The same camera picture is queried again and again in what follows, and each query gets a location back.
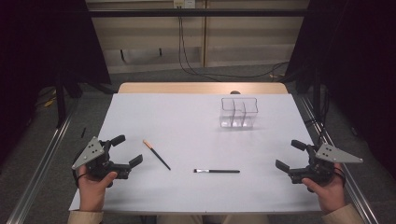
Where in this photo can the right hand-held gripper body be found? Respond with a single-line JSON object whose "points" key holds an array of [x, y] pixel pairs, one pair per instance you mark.
{"points": [[323, 161]]}

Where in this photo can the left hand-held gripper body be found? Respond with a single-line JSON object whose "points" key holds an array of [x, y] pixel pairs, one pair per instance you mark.
{"points": [[93, 154]]}

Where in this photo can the gold ferrule makeup brush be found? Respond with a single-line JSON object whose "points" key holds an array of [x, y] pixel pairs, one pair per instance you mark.
{"points": [[156, 154]]}

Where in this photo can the black silver ferrule makeup brush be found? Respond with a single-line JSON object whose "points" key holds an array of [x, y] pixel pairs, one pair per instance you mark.
{"points": [[218, 171]]}

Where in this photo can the clear acrylic organizer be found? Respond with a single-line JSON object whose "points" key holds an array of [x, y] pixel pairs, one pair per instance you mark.
{"points": [[238, 113]]}

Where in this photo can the person's right hand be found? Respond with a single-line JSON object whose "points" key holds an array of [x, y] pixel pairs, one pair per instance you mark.
{"points": [[327, 194]]}

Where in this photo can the person's left hand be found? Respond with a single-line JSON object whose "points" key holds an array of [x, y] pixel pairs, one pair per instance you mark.
{"points": [[91, 189]]}

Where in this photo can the small black stick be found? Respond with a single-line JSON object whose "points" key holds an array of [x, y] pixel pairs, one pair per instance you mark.
{"points": [[83, 132]]}

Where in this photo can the black metal stand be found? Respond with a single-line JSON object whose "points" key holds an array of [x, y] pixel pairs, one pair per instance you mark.
{"points": [[60, 102]]}

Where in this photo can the wooden table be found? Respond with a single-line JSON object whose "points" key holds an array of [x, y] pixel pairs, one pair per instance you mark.
{"points": [[186, 87]]}

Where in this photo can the person's lap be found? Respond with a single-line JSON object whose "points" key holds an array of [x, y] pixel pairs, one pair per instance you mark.
{"points": [[211, 219]]}

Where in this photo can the black curtain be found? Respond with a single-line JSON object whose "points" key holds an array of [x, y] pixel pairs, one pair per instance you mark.
{"points": [[358, 62], [37, 46]]}

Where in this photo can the black horizontal bar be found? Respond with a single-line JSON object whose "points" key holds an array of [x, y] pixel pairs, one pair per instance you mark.
{"points": [[186, 12]]}

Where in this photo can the metal floor rail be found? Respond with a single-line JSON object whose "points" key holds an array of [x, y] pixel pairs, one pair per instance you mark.
{"points": [[40, 161], [351, 186]]}

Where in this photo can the white wall outlet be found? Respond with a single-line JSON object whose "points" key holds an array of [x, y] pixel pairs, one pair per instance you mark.
{"points": [[184, 3]]}

